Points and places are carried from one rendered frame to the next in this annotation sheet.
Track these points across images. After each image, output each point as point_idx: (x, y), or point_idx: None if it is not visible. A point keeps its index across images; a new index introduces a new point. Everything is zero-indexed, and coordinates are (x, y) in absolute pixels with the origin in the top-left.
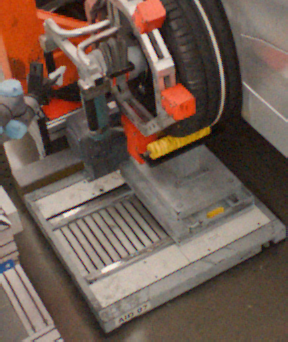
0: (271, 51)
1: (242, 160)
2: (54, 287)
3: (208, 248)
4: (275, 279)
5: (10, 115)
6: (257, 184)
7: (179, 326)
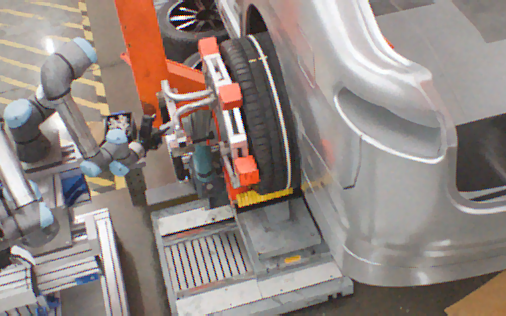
0: (310, 147)
1: None
2: (152, 295)
3: (281, 289)
4: None
5: (110, 159)
6: None
7: None
